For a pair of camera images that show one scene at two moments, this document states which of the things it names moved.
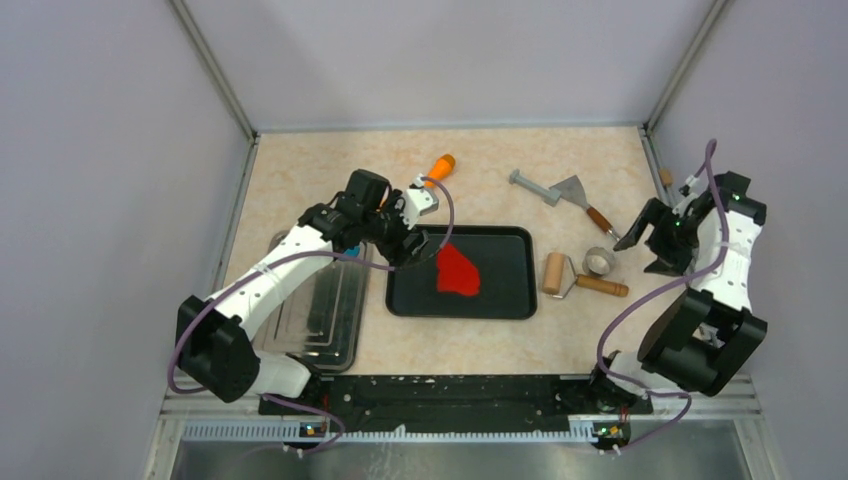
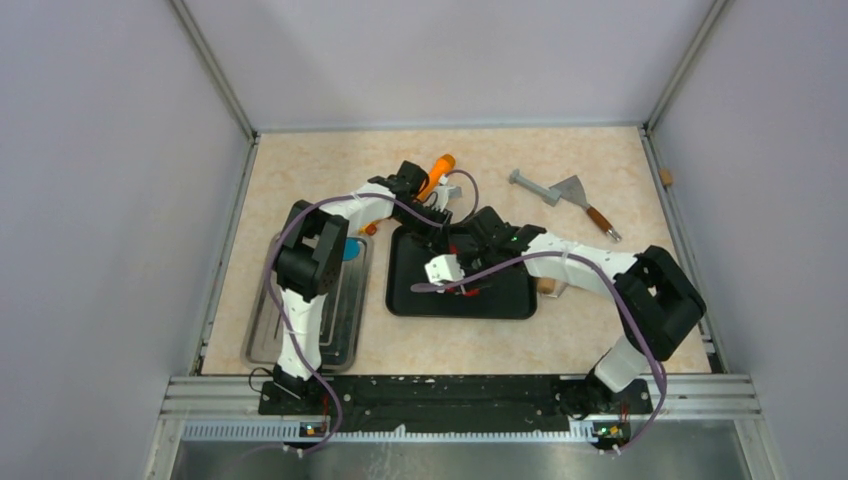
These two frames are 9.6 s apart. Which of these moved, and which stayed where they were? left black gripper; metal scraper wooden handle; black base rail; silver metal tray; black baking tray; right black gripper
Moved: left black gripper; right black gripper
Stayed: metal scraper wooden handle; black base rail; silver metal tray; black baking tray
